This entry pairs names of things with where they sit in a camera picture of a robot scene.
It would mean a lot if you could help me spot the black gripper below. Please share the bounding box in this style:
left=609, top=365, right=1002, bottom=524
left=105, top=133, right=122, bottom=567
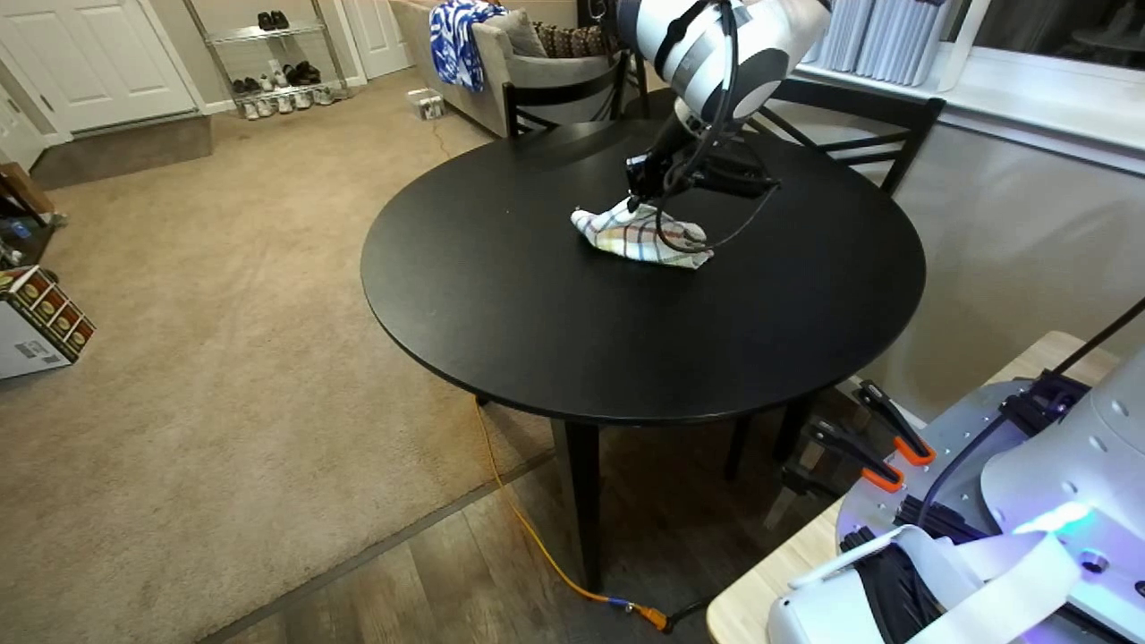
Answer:
left=624, top=119, right=715, bottom=213

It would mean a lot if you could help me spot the white plaid kitchen towel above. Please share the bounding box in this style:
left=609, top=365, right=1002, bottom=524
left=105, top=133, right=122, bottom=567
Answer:
left=571, top=200, right=714, bottom=269

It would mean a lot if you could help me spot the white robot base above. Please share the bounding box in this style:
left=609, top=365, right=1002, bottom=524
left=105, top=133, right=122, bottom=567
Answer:
left=765, top=350, right=1145, bottom=644

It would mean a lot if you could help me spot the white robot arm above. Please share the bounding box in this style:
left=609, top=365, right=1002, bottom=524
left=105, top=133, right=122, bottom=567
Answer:
left=611, top=0, right=832, bottom=204

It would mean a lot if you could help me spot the grey sofa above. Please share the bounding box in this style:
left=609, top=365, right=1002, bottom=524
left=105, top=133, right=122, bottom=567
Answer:
left=390, top=0, right=574, bottom=135

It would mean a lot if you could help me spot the round black table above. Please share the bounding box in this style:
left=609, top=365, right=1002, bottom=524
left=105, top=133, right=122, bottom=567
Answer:
left=363, top=123, right=928, bottom=588

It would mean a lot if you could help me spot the blue white blanket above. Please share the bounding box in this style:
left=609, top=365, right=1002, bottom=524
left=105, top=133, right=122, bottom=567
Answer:
left=429, top=0, right=500, bottom=91

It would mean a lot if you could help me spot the black wooden chair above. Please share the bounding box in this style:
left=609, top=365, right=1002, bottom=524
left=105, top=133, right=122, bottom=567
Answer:
left=744, top=78, right=945, bottom=198

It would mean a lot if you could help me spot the white shoe rack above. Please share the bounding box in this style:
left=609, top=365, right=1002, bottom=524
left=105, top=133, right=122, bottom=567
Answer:
left=183, top=0, right=346, bottom=123

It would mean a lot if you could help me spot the white door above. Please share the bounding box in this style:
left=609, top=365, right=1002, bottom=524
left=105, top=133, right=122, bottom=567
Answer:
left=0, top=0, right=195, bottom=128

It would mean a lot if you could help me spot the cardboard box with items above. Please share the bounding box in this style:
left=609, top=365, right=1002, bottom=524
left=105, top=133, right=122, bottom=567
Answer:
left=0, top=266, right=98, bottom=380

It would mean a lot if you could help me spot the orange handled clamp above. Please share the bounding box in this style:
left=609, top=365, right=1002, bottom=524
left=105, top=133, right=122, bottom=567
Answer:
left=856, top=380, right=936, bottom=464
left=783, top=419, right=901, bottom=493

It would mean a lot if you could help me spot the orange extension cable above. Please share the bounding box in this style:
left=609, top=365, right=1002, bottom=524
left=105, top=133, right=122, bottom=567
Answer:
left=472, top=398, right=672, bottom=634

